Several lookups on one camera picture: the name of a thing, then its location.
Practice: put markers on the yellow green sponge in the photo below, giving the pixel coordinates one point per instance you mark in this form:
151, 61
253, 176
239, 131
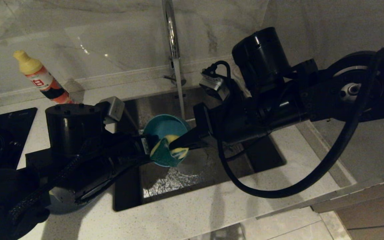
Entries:
165, 155

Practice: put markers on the running water stream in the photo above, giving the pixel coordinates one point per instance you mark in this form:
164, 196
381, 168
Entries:
179, 96

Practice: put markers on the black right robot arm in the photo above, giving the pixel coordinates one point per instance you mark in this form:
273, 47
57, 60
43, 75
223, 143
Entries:
262, 56

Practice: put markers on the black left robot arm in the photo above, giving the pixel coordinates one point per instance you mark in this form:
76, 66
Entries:
72, 133

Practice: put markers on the grey blue plate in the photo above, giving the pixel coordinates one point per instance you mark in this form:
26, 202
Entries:
62, 201

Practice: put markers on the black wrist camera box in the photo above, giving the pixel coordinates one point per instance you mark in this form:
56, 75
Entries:
215, 85
113, 108

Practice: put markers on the teal bowl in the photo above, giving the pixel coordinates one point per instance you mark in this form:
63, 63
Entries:
165, 125

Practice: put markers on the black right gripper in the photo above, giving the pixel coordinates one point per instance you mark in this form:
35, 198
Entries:
235, 123

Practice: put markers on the stainless steel sink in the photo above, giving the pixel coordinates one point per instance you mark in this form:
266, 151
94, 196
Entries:
195, 180

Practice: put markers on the chrome faucet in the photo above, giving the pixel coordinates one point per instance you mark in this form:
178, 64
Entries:
172, 33

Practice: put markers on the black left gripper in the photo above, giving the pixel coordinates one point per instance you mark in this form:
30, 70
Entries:
125, 150

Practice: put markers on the orange label dish soap bottle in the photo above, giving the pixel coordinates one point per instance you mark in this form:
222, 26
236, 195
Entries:
42, 80

